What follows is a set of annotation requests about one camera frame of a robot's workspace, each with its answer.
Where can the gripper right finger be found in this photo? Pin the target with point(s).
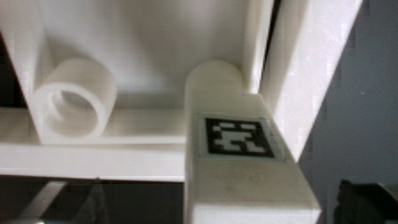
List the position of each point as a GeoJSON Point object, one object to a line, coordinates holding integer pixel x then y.
{"type": "Point", "coordinates": [366, 204]}

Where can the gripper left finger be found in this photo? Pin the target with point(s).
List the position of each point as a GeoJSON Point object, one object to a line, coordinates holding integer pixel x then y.
{"type": "Point", "coordinates": [68, 204]}

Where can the white chair leg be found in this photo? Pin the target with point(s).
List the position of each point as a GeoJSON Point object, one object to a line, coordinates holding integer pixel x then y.
{"type": "Point", "coordinates": [245, 187]}

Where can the white chair seat part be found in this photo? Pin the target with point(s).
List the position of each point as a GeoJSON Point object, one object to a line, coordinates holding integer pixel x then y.
{"type": "Point", "coordinates": [103, 53]}

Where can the white U-shaped obstacle frame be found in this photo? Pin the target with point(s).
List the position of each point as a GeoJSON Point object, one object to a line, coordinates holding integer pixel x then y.
{"type": "Point", "coordinates": [309, 38]}

